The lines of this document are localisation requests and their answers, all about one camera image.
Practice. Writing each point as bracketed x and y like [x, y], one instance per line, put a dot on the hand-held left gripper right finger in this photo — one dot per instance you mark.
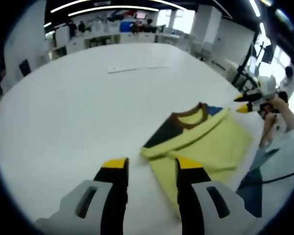
[191, 186]

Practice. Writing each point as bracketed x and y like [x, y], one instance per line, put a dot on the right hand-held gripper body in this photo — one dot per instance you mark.
[267, 86]

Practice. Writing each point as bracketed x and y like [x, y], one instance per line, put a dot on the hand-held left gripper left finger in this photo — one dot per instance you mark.
[112, 191]

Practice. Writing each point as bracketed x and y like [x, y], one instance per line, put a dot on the yellow garment grey blue sleeves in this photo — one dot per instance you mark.
[198, 142]

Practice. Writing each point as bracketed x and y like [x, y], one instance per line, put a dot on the person's right hand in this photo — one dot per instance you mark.
[270, 107]

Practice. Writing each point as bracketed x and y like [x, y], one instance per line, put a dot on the black tripod stand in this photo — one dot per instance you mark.
[247, 66]

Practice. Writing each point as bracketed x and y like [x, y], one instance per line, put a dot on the person in light shirt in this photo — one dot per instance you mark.
[281, 156]

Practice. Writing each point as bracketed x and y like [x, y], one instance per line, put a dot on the white square pillar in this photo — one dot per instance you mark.
[24, 44]
[208, 24]

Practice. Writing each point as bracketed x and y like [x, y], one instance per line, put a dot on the blue crate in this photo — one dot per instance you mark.
[126, 26]

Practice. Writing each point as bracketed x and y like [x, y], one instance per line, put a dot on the row of white cabinets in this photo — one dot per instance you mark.
[107, 40]

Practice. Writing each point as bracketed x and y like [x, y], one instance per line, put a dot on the black box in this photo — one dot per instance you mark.
[24, 67]

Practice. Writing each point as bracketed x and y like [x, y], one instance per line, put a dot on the white ceiling light strip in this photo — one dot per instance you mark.
[112, 9]
[112, 3]

